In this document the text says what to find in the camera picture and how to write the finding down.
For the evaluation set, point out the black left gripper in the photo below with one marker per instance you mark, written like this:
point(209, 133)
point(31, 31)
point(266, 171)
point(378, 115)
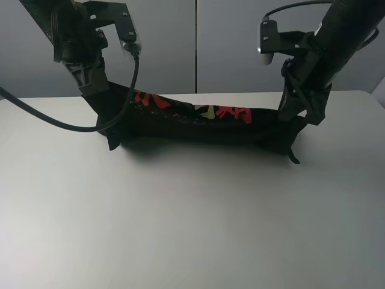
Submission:
point(84, 61)

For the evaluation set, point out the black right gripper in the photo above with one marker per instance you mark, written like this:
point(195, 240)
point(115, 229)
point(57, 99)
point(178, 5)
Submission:
point(301, 90)

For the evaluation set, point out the black printed t-shirt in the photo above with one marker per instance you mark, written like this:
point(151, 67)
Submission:
point(154, 116)

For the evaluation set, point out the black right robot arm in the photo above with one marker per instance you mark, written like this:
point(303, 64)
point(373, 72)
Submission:
point(344, 28)

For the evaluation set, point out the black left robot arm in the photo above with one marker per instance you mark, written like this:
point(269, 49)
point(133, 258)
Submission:
point(66, 18)

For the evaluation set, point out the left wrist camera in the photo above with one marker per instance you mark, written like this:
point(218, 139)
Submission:
point(101, 14)

